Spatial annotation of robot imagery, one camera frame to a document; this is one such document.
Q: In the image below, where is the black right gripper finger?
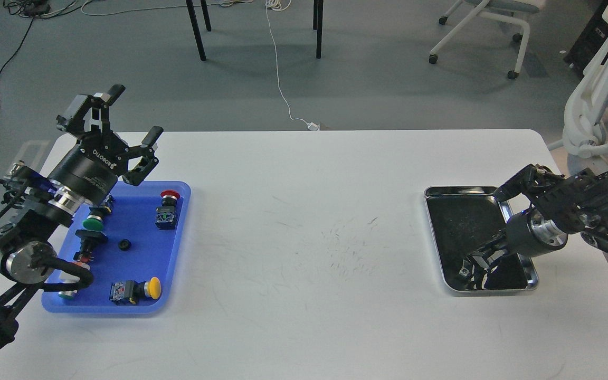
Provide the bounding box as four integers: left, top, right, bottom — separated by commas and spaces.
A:
458, 264, 499, 292
462, 235, 510, 270

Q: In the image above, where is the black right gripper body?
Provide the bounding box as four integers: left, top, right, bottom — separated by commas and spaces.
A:
505, 210, 568, 258

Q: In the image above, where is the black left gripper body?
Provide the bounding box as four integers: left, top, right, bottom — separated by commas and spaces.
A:
48, 135, 128, 205

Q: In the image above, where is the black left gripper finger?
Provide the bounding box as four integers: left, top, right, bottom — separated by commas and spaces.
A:
56, 84, 126, 140
121, 126, 164, 187

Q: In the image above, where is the small black gear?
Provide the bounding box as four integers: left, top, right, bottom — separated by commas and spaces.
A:
118, 240, 132, 252

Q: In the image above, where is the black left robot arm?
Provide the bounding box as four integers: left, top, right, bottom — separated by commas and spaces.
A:
0, 84, 163, 349

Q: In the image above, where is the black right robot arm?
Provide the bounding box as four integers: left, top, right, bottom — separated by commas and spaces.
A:
458, 164, 608, 290

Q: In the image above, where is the silver metal tray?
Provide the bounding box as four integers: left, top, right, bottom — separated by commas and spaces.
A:
424, 186, 539, 297

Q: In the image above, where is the blue plastic tray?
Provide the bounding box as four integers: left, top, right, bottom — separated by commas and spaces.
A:
41, 180, 192, 315

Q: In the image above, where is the white orange push button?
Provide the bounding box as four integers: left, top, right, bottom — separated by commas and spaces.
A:
58, 262, 91, 300

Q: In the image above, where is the black table leg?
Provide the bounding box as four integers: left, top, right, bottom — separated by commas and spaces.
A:
312, 0, 324, 59
185, 0, 207, 62
200, 0, 212, 32

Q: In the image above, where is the white office chair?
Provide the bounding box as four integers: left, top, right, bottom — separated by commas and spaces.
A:
547, 0, 608, 175

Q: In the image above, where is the black cabinet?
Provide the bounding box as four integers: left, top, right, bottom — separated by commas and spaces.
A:
564, 1, 608, 79

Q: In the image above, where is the white rolling chair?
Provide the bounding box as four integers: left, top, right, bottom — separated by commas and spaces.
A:
427, 1, 547, 80

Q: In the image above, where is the red push button switch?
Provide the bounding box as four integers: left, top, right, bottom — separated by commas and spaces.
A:
155, 189, 181, 230

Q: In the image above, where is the green push button switch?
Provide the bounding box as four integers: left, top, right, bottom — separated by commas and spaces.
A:
82, 194, 115, 232

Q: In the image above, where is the yellow push button switch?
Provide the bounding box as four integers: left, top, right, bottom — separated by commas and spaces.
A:
109, 277, 162, 305

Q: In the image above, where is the white power cable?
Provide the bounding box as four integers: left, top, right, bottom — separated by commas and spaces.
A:
265, 0, 319, 131

